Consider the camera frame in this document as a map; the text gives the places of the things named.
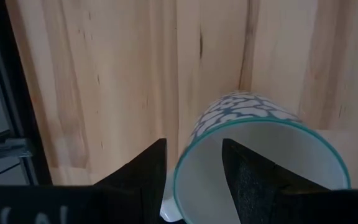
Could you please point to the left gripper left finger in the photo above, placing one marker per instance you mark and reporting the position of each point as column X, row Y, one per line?
column 135, row 186

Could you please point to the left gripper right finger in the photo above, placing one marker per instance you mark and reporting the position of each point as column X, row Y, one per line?
column 253, row 186

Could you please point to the white mug blue lattice pattern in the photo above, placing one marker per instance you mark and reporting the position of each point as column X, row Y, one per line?
column 244, row 109

